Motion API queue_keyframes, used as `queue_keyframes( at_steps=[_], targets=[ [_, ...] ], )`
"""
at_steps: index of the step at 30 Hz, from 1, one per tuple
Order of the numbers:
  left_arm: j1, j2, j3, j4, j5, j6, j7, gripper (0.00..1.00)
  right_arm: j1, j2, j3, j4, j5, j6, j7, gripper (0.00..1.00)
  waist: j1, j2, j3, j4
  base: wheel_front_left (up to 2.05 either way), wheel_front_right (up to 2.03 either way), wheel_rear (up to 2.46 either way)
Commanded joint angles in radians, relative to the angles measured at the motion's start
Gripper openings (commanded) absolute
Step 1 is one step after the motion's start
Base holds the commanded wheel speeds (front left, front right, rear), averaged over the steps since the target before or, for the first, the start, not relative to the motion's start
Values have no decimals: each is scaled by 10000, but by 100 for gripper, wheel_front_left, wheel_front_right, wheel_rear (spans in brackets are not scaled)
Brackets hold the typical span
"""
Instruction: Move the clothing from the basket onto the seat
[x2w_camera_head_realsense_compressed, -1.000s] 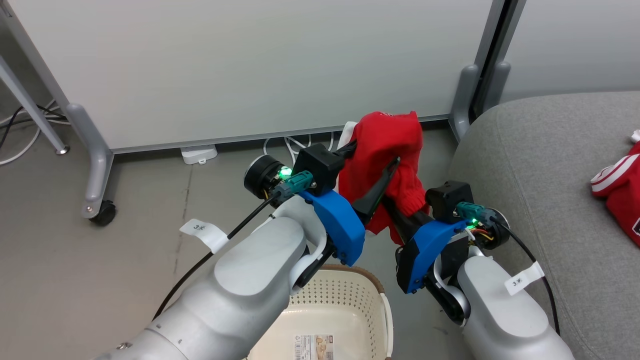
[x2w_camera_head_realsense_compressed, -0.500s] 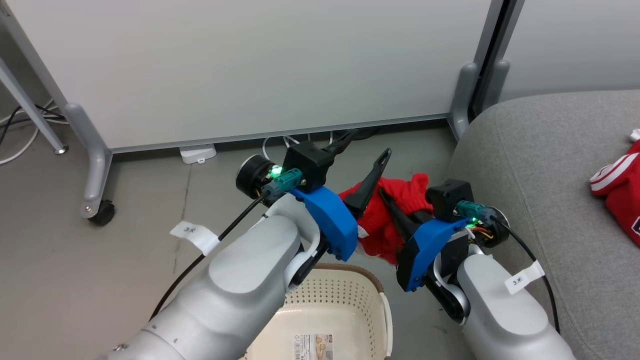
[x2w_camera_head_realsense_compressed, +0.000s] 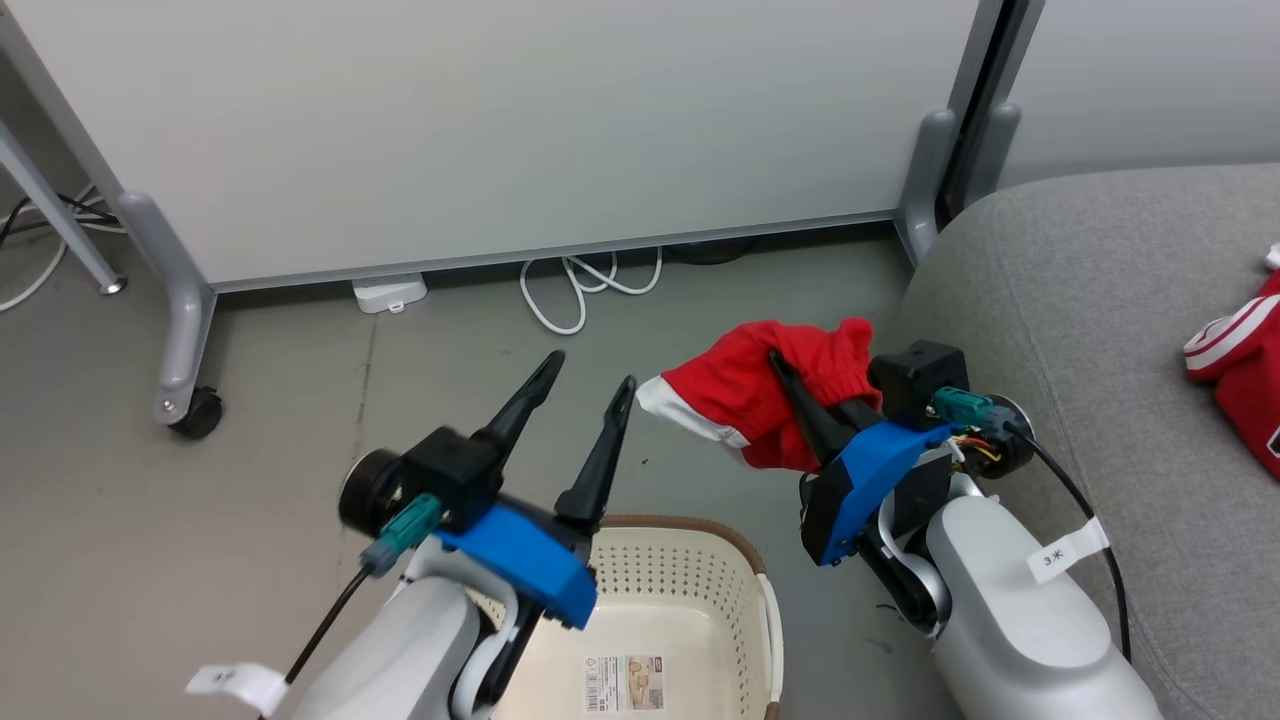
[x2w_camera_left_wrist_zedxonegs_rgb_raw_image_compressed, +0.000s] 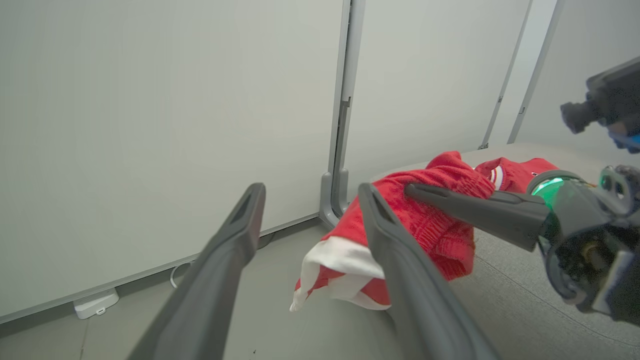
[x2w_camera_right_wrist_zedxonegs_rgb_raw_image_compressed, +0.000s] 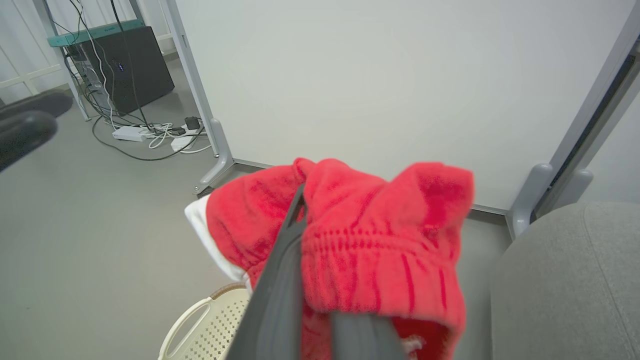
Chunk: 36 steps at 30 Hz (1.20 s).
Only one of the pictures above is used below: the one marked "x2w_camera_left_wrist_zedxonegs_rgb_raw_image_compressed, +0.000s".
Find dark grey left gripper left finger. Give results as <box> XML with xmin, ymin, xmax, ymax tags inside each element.
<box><xmin>127</xmin><ymin>183</ymin><xmax>267</xmax><ymax>360</ymax></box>

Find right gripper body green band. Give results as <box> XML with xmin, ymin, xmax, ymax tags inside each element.
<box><xmin>527</xmin><ymin>165</ymin><xmax>640</xmax><ymax>326</ymax></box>

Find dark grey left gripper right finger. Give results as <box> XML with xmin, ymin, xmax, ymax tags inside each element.
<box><xmin>358</xmin><ymin>183</ymin><xmax>501</xmax><ymax>360</ymax></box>

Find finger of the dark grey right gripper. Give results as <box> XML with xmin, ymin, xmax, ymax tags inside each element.
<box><xmin>405</xmin><ymin>183</ymin><xmax>550</xmax><ymax>252</ymax></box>

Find red and white garment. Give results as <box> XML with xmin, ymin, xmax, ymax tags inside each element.
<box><xmin>290</xmin><ymin>151</ymin><xmax>561</xmax><ymax>313</ymax></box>

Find white floor socket box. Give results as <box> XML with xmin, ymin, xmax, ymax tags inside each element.
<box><xmin>73</xmin><ymin>287</ymin><xmax>121</xmax><ymax>320</ymax></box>

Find grey wall frame strip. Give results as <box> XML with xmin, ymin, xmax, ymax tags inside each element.
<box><xmin>477</xmin><ymin>0</ymin><xmax>532</xmax><ymax>151</ymax></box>
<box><xmin>506</xmin><ymin>0</ymin><xmax>566</xmax><ymax>145</ymax></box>

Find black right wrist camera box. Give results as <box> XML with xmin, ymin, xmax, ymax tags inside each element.
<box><xmin>560</xmin><ymin>56</ymin><xmax>640</xmax><ymax>153</ymax></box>

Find grey partition post with foot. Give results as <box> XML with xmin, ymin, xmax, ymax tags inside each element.
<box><xmin>319</xmin><ymin>0</ymin><xmax>367</xmax><ymax>230</ymax></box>

